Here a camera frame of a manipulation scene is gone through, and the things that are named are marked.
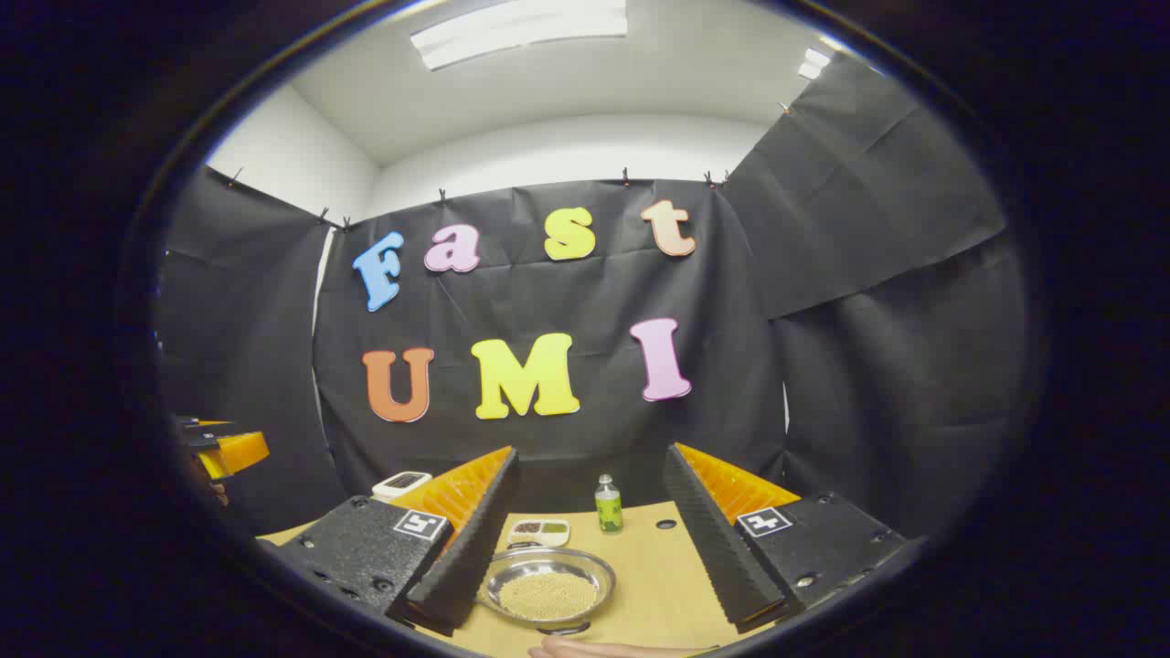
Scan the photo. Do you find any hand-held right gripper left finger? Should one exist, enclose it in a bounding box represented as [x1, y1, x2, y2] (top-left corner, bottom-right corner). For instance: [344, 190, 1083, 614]
[256, 445, 520, 639]

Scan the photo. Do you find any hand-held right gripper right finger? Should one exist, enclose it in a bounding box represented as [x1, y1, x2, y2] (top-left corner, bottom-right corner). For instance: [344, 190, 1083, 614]
[663, 442, 909, 634]

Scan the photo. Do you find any stainless steel pot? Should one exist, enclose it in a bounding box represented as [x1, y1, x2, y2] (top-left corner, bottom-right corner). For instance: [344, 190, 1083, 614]
[476, 546, 617, 637]

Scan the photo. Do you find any small divided snack dish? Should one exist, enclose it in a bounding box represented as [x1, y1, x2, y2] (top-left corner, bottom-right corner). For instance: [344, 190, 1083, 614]
[506, 517, 571, 550]

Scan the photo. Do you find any white toaster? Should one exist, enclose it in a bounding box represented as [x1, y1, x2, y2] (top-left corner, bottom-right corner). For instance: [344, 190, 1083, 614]
[371, 470, 433, 503]

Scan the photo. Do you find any pile of soybeans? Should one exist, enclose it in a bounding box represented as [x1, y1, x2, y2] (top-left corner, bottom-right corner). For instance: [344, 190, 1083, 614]
[498, 572, 599, 623]

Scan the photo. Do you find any green drink bottle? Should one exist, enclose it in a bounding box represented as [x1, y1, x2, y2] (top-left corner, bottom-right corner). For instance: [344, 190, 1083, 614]
[594, 473, 625, 535]

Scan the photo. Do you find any black backdrop cloth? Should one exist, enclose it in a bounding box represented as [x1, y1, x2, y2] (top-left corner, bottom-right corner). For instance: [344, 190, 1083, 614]
[155, 55, 1034, 540]

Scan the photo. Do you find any long ceiling light panel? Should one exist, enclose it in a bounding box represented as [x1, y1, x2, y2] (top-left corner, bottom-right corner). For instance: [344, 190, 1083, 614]
[410, 0, 630, 72]

